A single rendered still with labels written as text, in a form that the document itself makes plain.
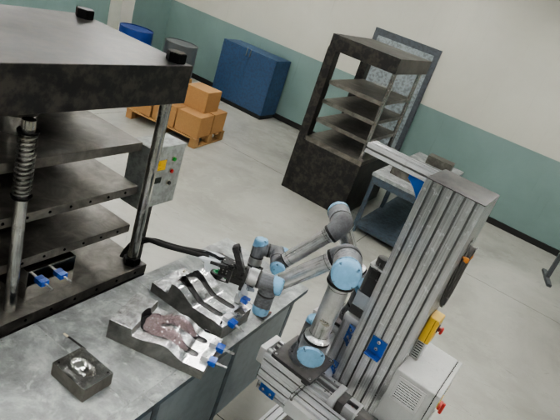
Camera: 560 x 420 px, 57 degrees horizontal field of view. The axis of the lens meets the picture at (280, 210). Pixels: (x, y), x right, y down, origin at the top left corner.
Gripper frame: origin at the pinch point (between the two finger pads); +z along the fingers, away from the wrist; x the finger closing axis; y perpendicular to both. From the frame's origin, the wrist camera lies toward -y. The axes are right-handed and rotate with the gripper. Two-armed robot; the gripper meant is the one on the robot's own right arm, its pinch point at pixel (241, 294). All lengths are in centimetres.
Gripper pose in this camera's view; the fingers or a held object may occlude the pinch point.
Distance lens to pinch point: 288.5
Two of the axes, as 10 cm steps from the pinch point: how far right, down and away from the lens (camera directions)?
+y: 8.3, 3.9, -4.0
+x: 4.8, -1.4, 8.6
